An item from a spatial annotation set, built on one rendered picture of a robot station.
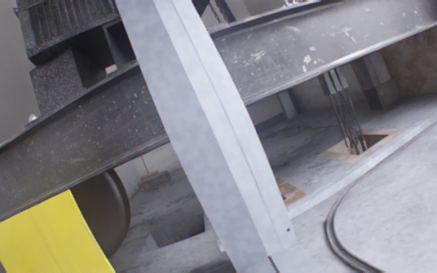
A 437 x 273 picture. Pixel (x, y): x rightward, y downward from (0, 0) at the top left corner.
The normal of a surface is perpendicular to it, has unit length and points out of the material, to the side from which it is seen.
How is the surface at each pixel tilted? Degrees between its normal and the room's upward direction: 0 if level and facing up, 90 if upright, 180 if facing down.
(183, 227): 90
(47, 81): 90
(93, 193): 90
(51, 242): 90
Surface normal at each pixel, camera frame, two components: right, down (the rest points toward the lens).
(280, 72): 0.05, 0.01
